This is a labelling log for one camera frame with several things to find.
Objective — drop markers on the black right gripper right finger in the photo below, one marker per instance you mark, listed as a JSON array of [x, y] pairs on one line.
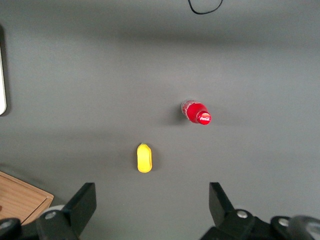
[[222, 207]]

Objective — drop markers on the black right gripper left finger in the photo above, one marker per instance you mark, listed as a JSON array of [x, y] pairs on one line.
[[80, 205]]

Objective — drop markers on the white rectangular tray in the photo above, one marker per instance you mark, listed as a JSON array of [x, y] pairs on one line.
[[2, 75]]

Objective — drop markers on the wooden two-drawer cabinet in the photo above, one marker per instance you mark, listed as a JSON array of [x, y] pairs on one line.
[[20, 197]]

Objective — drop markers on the yellow lemon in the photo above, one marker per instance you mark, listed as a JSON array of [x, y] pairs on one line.
[[144, 158]]

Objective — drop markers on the red cola bottle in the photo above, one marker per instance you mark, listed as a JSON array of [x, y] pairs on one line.
[[197, 113]]

